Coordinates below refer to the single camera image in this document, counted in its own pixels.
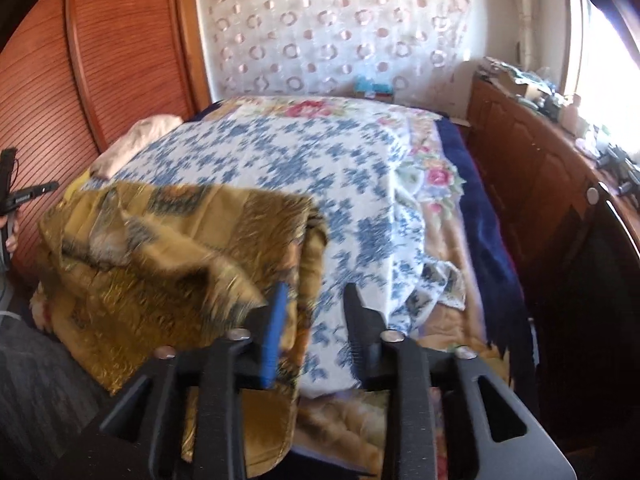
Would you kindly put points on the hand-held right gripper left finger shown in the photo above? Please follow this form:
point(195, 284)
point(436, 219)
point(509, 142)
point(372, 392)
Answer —
point(275, 340)

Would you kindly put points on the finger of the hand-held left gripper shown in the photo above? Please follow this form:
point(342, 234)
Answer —
point(35, 191)
point(9, 170)

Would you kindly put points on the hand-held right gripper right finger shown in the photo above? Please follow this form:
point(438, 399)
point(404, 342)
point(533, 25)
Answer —
point(360, 340)

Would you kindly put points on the golden patterned shirt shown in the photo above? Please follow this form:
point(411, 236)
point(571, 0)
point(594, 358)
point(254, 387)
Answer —
point(150, 280)

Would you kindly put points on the person's left hand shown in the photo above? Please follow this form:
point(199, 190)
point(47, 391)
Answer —
point(13, 240)

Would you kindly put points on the pale pink pillow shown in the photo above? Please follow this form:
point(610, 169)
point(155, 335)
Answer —
point(145, 135)

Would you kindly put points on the wooden slatted wardrobe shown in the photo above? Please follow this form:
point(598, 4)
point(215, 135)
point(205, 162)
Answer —
point(115, 60)

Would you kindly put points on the white sheet with blue flowers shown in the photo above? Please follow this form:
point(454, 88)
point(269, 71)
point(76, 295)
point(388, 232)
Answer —
point(280, 160)

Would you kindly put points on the pink floral blanket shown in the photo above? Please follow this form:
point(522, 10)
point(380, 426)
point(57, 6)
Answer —
point(310, 109)

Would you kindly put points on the wooden cabinet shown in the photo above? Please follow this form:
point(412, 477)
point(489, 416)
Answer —
point(530, 160)

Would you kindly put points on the cardboard box with blue packs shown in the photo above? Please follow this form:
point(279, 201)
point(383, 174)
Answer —
point(375, 92)

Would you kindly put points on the open cardboard box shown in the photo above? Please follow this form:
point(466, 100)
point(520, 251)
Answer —
point(515, 85)

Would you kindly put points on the black gadget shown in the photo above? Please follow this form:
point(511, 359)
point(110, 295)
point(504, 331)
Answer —
point(612, 157)

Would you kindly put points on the pale thermos jug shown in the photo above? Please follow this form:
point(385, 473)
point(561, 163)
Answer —
point(572, 110)

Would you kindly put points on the sheer circle-patterned curtain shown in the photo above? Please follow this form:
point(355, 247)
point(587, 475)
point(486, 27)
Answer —
point(325, 25)

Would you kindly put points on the window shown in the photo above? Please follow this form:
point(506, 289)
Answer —
point(605, 75)

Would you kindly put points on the beige window curtain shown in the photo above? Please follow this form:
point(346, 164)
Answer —
point(526, 5)

